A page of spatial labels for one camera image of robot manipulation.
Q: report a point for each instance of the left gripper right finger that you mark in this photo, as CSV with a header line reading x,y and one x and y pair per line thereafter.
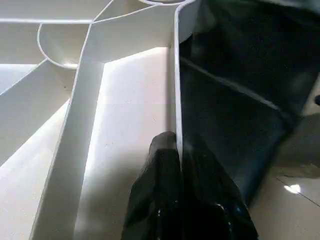
x,y
210,200

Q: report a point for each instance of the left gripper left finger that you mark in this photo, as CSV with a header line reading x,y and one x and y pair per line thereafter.
x,y
152,190

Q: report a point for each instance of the white plastic table top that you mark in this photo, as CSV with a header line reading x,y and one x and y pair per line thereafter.
x,y
50,100

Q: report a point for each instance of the black mat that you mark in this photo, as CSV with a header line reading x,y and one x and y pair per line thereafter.
x,y
240,75

